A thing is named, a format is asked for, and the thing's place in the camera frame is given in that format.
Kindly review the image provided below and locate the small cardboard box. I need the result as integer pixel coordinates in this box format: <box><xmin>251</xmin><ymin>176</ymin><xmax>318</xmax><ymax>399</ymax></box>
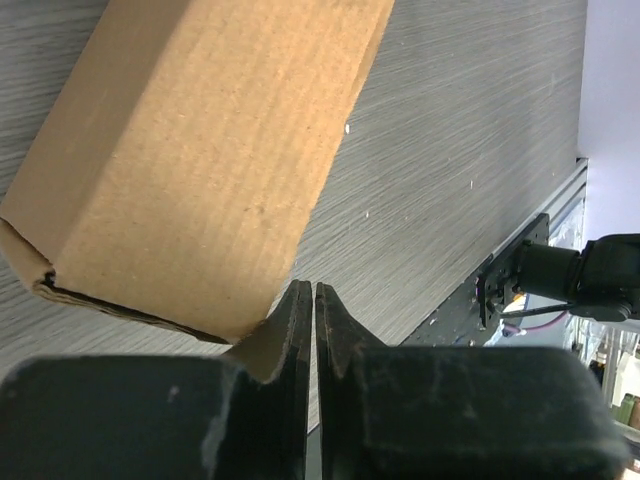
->
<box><xmin>1</xmin><ymin>1</ymin><xmax>392</xmax><ymax>373</ymax></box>

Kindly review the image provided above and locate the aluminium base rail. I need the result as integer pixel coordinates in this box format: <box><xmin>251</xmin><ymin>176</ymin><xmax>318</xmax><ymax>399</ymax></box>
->
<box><xmin>493</xmin><ymin>157</ymin><xmax>589</xmax><ymax>255</ymax></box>

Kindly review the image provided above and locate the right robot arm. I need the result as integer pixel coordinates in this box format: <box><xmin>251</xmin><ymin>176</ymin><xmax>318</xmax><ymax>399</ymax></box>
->
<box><xmin>516</xmin><ymin>234</ymin><xmax>639</xmax><ymax>323</ymax></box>

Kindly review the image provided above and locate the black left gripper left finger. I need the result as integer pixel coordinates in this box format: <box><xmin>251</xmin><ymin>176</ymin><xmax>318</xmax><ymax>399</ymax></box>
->
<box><xmin>1</xmin><ymin>281</ymin><xmax>312</xmax><ymax>479</ymax></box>

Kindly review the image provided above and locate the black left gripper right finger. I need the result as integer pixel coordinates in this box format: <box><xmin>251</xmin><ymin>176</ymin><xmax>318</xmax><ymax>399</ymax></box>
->
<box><xmin>315</xmin><ymin>284</ymin><xmax>630</xmax><ymax>479</ymax></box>

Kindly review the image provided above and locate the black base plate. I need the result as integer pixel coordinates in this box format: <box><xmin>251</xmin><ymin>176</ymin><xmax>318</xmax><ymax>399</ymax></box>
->
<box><xmin>402</xmin><ymin>213</ymin><xmax>549</xmax><ymax>346</ymax></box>

